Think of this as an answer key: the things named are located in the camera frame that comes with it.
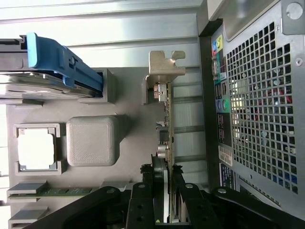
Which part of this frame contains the green RAM stick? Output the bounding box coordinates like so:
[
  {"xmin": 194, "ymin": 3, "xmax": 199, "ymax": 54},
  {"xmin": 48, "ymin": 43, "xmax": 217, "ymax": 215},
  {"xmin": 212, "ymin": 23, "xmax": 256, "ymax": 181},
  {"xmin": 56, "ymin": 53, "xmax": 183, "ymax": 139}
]
[{"xmin": 7, "ymin": 187, "xmax": 93, "ymax": 198}]

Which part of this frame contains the grey parts rack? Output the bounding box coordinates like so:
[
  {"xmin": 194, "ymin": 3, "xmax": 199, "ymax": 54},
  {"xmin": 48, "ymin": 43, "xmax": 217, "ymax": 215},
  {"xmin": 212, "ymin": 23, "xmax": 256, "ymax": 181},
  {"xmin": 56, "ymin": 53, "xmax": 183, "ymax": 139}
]
[{"xmin": 7, "ymin": 68, "xmax": 174, "ymax": 229}]

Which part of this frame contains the silver hard disk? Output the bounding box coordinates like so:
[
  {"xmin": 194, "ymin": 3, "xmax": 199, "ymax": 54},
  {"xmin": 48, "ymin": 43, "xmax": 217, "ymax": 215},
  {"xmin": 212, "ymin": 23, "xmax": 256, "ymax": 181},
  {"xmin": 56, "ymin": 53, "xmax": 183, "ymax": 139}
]
[{"xmin": 0, "ymin": 35, "xmax": 96, "ymax": 98}]

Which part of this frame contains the silver CPU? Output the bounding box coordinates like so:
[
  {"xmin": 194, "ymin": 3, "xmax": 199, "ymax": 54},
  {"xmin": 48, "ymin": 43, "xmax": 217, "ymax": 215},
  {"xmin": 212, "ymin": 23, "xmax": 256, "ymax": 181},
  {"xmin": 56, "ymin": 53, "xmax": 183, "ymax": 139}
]
[{"xmin": 18, "ymin": 127, "xmax": 57, "ymax": 171}]

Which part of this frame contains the open black PC case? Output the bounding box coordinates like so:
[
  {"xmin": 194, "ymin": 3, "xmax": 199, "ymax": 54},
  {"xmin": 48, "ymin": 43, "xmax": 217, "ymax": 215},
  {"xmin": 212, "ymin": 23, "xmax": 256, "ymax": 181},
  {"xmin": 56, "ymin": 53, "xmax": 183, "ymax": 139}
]
[{"xmin": 196, "ymin": 0, "xmax": 305, "ymax": 210}]

